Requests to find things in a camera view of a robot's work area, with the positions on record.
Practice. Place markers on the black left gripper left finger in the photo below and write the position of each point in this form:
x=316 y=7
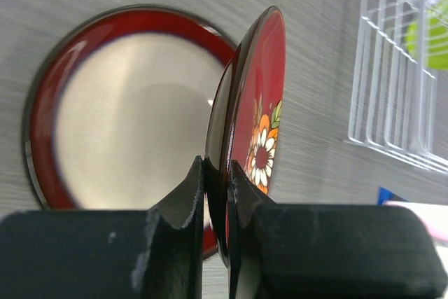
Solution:
x=154 y=253

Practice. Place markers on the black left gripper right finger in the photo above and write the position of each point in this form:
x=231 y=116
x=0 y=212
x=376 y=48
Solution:
x=280 y=250

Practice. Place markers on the small brown rimmed plate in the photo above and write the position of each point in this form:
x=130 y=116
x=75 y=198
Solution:
x=245 y=117

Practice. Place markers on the white wire dish rack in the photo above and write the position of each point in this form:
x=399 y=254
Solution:
x=398 y=105

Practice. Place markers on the large brown rimmed cream plate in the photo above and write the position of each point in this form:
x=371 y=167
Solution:
x=71 y=50

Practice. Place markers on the blue clipboard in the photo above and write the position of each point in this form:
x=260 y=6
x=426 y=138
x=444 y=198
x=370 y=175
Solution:
x=385 y=195

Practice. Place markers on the pink paper sheet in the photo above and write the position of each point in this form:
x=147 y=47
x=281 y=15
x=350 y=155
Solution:
x=433 y=216

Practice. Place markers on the green plastic plate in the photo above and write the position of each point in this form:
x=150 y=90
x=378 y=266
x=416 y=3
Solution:
x=435 y=40

